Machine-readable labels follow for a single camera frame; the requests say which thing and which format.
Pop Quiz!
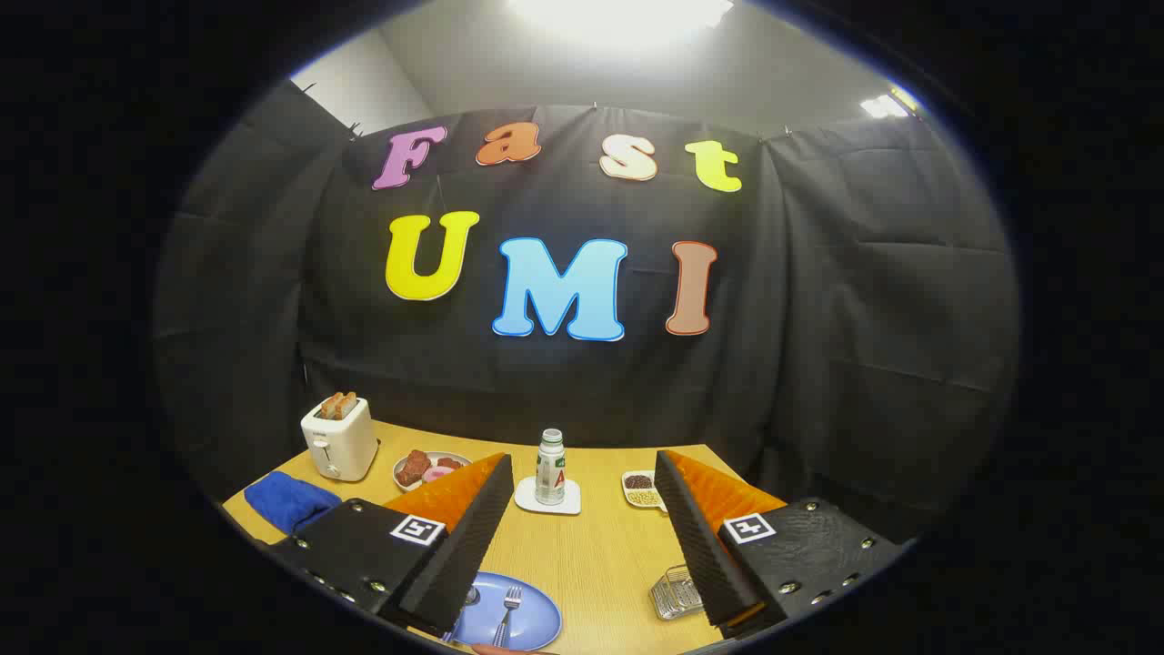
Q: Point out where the blue folded cloth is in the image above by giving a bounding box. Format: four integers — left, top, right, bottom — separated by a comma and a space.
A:
244, 470, 344, 536

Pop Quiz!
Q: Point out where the plastic drink bottle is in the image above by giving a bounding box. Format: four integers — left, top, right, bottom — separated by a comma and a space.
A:
535, 428, 567, 507

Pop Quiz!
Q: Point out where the white divided dish with beans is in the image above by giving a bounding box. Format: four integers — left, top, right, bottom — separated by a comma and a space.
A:
622, 469, 669, 513

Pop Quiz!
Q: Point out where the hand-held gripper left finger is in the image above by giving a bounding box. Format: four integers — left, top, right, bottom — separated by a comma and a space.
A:
268, 452, 516, 640

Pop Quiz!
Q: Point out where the small ceiling light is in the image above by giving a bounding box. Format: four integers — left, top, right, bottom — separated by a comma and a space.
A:
859, 86, 919, 119

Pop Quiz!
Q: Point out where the fork with checked handle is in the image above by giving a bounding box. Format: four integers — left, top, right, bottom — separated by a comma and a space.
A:
491, 586, 523, 649

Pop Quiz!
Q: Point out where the white square coaster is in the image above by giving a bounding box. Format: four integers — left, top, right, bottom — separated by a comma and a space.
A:
515, 476, 583, 517

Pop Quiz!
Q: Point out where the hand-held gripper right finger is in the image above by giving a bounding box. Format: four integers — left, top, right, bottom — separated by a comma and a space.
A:
654, 449, 910, 640

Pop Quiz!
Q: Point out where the ceiling light panel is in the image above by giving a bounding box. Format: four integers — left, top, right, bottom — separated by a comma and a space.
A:
505, 0, 736, 46

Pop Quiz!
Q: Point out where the white toaster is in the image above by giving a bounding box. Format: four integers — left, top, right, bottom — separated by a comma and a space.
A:
301, 397, 380, 483

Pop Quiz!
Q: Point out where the small plate with food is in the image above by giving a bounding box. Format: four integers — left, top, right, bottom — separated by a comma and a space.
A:
393, 450, 473, 493

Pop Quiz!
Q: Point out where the blue round plate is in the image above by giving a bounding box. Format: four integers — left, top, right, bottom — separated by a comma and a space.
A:
446, 571, 563, 652

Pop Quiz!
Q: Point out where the metal wire basket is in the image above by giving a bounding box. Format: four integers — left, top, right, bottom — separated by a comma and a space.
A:
649, 564, 706, 621

